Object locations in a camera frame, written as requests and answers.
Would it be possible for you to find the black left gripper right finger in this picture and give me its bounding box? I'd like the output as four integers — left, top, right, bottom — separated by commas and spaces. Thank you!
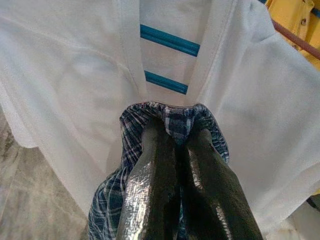
179, 129, 265, 240

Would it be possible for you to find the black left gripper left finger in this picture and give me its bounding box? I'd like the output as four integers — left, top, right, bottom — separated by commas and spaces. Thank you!
116, 117, 181, 240

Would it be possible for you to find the blue plaid shirt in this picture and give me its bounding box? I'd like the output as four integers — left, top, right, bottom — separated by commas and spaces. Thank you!
87, 99, 231, 240

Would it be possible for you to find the pink plastic hanger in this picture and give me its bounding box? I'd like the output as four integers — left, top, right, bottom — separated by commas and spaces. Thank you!
271, 19, 320, 61

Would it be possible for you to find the white shirt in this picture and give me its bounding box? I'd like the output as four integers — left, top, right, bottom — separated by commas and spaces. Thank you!
0, 0, 320, 233

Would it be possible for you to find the yellow polo shirt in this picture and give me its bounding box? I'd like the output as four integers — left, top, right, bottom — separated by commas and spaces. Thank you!
264, 0, 320, 73

